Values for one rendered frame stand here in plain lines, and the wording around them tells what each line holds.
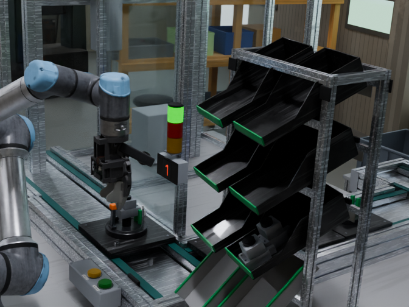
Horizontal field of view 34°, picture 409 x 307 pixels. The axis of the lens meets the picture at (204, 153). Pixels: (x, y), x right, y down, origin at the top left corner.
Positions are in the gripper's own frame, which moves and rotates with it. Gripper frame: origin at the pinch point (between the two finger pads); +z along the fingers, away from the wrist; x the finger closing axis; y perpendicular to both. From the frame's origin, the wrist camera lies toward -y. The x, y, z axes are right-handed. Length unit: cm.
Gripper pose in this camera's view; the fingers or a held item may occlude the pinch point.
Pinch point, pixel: (121, 204)
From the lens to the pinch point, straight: 178.6
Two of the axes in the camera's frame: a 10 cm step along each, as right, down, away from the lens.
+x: 5.7, 2.9, -7.7
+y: -8.2, 1.5, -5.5
